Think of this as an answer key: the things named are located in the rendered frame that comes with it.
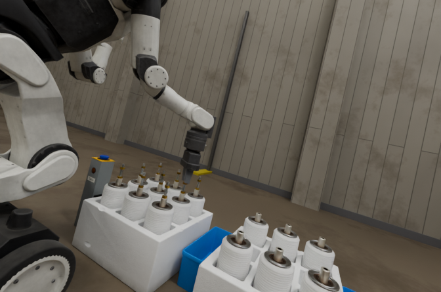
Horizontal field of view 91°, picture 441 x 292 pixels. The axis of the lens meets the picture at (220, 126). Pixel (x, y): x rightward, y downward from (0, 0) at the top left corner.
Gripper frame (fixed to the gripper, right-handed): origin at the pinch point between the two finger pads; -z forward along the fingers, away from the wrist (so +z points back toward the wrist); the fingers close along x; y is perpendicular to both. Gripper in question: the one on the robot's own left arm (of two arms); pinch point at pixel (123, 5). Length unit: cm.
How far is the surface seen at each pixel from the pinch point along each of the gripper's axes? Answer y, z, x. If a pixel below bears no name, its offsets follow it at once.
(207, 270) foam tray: 13, 122, 59
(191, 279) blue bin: -7, 127, 56
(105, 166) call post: -17, 89, 13
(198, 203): -16, 101, 56
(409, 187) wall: -106, 51, 273
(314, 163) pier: -128, 28, 186
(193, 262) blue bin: -4, 122, 56
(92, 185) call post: -20, 97, 9
